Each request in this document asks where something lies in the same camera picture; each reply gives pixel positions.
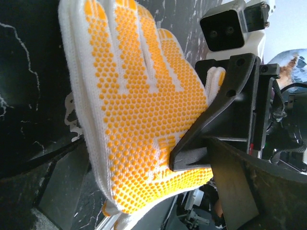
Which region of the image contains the orange striped white glove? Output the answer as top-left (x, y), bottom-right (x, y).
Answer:
top-left (102, 200), bottom-right (135, 230)

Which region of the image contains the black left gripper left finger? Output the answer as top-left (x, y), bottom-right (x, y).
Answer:
top-left (0, 139), bottom-right (89, 230)

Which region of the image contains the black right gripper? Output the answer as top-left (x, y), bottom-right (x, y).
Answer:
top-left (169, 54), bottom-right (307, 173)

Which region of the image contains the white glove orange cuff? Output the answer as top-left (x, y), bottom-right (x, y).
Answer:
top-left (59, 0), bottom-right (226, 216)

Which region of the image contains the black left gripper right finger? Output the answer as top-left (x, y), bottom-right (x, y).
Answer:
top-left (207, 138), bottom-right (307, 230)

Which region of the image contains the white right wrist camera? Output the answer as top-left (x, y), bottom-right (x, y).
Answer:
top-left (200, 0), bottom-right (276, 60)

